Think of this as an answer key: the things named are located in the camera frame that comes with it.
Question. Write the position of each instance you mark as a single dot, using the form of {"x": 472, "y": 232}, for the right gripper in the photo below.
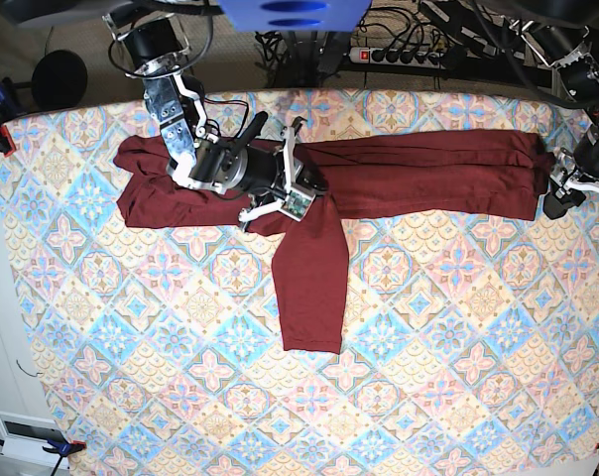
{"x": 259, "y": 172}

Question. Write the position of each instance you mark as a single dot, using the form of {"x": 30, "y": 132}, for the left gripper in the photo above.
{"x": 557, "y": 208}

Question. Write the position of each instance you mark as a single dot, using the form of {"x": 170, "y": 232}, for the maroon long-sleeve t-shirt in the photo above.
{"x": 495, "y": 172}

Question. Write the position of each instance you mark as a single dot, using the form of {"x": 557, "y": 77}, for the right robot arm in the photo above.
{"x": 162, "y": 57}

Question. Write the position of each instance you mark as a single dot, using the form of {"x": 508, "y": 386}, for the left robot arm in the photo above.
{"x": 559, "y": 34}

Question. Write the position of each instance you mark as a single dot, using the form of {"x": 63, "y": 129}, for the white power strip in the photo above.
{"x": 395, "y": 57}

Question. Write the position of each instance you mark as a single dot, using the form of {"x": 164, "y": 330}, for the patterned colourful tablecloth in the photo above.
{"x": 470, "y": 343}

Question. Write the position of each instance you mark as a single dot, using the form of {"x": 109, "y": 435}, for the red black clamp left edge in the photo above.
{"x": 8, "y": 110}

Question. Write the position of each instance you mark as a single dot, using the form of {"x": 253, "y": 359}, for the orange black clamp bottom left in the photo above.
{"x": 61, "y": 448}

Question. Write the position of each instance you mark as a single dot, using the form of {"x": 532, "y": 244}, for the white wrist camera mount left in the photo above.
{"x": 568, "y": 177}

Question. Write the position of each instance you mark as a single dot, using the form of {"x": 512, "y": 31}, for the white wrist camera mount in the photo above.
{"x": 568, "y": 177}
{"x": 285, "y": 195}

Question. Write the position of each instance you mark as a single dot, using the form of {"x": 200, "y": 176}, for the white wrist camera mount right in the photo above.
{"x": 285, "y": 195}

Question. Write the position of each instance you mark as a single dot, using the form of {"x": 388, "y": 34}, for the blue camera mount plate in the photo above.
{"x": 294, "y": 15}

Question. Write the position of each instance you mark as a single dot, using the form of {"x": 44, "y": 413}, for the white wall socket box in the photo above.
{"x": 30, "y": 427}

